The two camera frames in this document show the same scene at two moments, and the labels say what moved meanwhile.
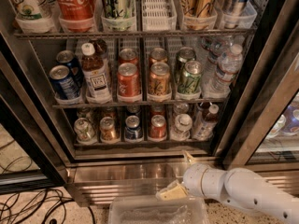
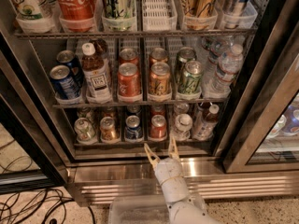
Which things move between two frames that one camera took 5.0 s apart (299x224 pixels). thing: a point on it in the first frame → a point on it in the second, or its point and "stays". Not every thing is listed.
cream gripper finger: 192,160 → 173,151
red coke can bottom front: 157,129 stays
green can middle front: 190,83 stays
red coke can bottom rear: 158,109 stays
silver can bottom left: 84,130 stays
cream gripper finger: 176,191 → 153,158
